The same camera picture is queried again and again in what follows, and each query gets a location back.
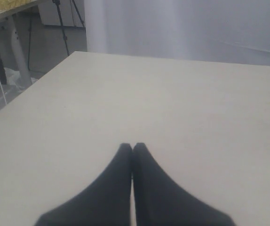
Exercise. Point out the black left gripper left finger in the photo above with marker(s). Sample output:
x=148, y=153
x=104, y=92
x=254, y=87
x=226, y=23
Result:
x=105, y=202

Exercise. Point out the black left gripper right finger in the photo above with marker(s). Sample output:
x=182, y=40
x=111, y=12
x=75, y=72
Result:
x=160, y=201

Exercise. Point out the white backdrop cloth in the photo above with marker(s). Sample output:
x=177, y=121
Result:
x=231, y=31

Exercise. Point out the grey side table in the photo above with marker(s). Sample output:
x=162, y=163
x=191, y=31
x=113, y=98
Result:
x=7, y=14

